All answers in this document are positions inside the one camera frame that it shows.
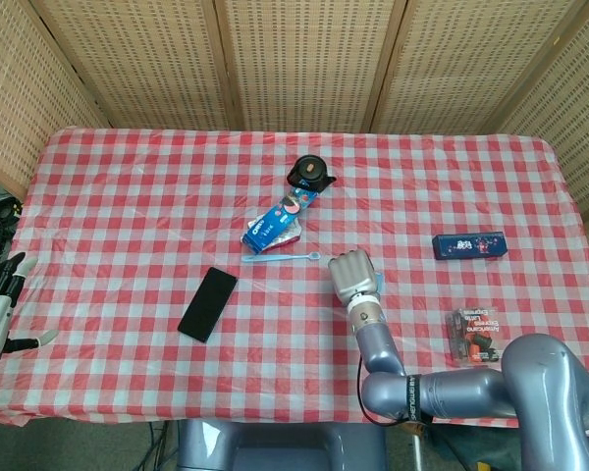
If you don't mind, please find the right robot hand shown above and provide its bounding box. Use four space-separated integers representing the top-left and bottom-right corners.
327 248 380 303

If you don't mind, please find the red white checkered tablecloth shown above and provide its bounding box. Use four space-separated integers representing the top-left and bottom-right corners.
0 126 589 441

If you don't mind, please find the light blue toothbrush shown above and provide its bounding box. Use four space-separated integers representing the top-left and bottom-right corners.
241 251 321 264

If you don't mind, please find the blue Oreo cookie box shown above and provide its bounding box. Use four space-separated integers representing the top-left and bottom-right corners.
241 189 320 255

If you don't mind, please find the black round tape measure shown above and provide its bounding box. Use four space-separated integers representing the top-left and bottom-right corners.
286 154 338 193

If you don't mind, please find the dark blue long box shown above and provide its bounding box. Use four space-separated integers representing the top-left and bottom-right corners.
431 232 509 261

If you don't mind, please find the clear coffee capsule pack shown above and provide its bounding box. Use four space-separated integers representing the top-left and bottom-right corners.
445 306 508 368

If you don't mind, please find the black smartphone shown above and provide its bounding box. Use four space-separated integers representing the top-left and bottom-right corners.
177 266 240 344

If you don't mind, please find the grey robot torso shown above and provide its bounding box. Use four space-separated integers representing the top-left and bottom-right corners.
176 419 389 471

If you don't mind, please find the woven bamboo screen panel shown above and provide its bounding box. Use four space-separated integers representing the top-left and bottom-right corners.
0 0 110 198
493 0 589 225
28 0 242 133
200 0 409 133
367 0 576 134

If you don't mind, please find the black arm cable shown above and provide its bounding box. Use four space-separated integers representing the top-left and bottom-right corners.
355 356 434 429

